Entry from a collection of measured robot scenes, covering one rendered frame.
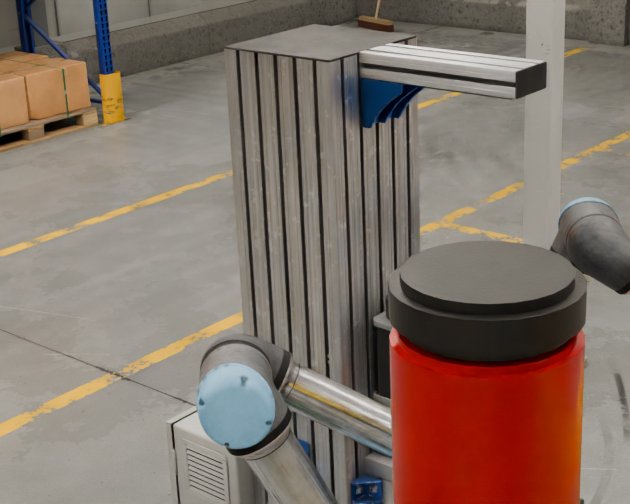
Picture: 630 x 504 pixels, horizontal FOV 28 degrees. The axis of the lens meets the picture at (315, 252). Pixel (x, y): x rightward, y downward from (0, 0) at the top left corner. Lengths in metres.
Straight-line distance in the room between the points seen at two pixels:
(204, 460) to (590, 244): 0.89
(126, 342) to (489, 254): 5.78
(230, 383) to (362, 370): 0.51
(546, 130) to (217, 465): 2.98
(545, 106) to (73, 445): 2.36
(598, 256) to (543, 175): 2.86
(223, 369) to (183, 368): 3.86
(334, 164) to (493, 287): 1.85
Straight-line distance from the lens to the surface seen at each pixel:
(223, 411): 1.90
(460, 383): 0.31
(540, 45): 5.17
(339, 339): 2.27
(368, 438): 2.11
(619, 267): 2.44
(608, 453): 5.02
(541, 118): 5.23
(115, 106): 10.20
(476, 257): 0.33
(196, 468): 2.64
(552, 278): 0.31
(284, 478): 1.98
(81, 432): 5.32
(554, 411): 0.32
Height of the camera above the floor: 2.46
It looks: 20 degrees down
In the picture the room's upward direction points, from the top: 3 degrees counter-clockwise
